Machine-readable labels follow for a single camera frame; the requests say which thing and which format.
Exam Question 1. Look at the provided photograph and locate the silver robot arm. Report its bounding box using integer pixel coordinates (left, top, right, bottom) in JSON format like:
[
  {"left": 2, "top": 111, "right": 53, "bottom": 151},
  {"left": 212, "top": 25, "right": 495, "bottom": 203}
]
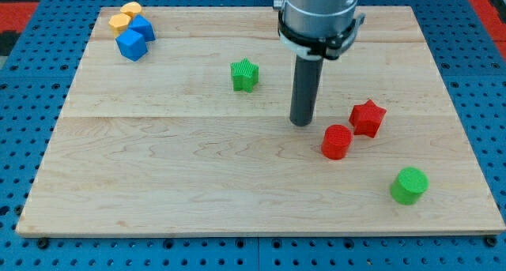
[{"left": 273, "top": 0, "right": 365, "bottom": 61}]

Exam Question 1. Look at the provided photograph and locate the green star block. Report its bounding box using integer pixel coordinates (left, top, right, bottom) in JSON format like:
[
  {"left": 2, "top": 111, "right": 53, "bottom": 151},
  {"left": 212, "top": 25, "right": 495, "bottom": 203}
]
[{"left": 230, "top": 58, "right": 259, "bottom": 93}]

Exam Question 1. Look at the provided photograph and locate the red star block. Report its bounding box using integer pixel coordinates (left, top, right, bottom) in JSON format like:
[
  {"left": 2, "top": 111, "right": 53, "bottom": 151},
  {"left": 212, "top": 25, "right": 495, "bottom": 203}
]
[{"left": 349, "top": 100, "right": 387, "bottom": 138}]

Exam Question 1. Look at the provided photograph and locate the wooden board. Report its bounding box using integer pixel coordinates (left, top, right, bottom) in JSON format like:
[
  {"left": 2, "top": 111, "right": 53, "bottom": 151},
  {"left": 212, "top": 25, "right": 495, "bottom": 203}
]
[{"left": 17, "top": 6, "right": 505, "bottom": 238}]

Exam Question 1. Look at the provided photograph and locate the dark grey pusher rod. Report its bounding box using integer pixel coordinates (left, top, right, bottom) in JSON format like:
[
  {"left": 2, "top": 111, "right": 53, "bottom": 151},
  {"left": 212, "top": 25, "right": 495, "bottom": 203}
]
[{"left": 289, "top": 56, "right": 323, "bottom": 126}]

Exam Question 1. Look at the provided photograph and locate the red cylinder block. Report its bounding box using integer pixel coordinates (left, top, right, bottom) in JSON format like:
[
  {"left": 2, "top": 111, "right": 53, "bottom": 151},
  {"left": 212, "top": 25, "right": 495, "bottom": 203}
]
[{"left": 321, "top": 124, "right": 353, "bottom": 160}]

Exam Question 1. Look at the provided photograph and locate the front blue cube block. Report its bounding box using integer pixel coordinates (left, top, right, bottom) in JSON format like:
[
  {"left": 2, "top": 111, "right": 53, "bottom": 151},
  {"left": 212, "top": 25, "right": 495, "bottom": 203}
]
[{"left": 115, "top": 29, "right": 148, "bottom": 62}]

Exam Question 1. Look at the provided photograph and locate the blue cube block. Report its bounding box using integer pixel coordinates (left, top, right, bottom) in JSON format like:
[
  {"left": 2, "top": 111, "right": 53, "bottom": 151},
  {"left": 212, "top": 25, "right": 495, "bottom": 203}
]
[
  {"left": 128, "top": 14, "right": 156, "bottom": 42},
  {"left": 115, "top": 29, "right": 148, "bottom": 62}
]

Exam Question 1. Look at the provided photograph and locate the rear blue cube block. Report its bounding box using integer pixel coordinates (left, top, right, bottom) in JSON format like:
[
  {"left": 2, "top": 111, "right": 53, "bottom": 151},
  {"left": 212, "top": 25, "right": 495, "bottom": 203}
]
[{"left": 128, "top": 14, "right": 156, "bottom": 42}]

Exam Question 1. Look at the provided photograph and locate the green cylinder block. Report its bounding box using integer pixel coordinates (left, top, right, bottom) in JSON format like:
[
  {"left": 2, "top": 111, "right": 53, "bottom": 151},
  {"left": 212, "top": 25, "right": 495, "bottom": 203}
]
[{"left": 390, "top": 167, "right": 429, "bottom": 205}]

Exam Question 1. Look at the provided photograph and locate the rear yellow hexagon block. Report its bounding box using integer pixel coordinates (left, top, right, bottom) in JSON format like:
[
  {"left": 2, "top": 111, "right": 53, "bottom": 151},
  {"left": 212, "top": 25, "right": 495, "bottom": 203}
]
[{"left": 120, "top": 2, "right": 143, "bottom": 18}]

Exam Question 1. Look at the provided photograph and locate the yellow hexagon block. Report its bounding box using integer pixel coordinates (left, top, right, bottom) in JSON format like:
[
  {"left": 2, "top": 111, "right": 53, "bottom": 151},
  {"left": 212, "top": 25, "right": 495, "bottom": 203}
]
[
  {"left": 120, "top": 2, "right": 143, "bottom": 18},
  {"left": 108, "top": 13, "right": 131, "bottom": 38}
]

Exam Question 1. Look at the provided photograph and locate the front yellow hexagon block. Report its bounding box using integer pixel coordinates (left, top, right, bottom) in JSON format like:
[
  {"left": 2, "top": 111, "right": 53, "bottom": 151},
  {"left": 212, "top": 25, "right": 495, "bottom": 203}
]
[{"left": 108, "top": 13, "right": 131, "bottom": 38}]

